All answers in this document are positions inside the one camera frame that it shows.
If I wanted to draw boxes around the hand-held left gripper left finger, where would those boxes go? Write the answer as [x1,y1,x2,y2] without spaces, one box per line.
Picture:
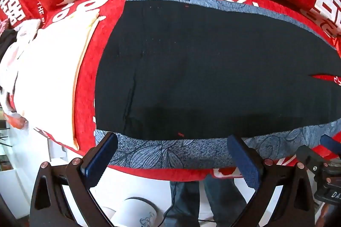
[29,132,119,227]

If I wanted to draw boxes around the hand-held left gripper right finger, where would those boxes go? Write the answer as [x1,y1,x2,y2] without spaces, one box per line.
[227,134,316,227]

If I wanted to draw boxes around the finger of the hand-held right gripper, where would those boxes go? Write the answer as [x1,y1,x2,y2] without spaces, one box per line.
[320,134,341,155]
[296,145,328,177]

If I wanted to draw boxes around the black pants with grey lining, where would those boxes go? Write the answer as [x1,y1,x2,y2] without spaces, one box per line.
[94,0,341,170]

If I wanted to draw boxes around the white printed bucket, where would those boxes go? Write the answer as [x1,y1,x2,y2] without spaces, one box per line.
[113,197,163,227]

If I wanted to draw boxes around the person's left leg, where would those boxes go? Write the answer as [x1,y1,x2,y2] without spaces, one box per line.
[164,180,201,227]

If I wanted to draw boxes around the orange red cloth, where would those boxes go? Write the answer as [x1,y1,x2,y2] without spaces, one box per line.
[4,111,28,130]

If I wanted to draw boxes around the white folded cloth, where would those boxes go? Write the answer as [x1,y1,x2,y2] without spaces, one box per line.
[0,12,103,151]

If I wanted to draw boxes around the pale pink cloth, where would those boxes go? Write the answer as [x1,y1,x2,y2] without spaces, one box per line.
[0,19,40,75]

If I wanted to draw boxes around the dark cloth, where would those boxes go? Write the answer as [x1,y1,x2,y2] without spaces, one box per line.
[0,28,18,57]

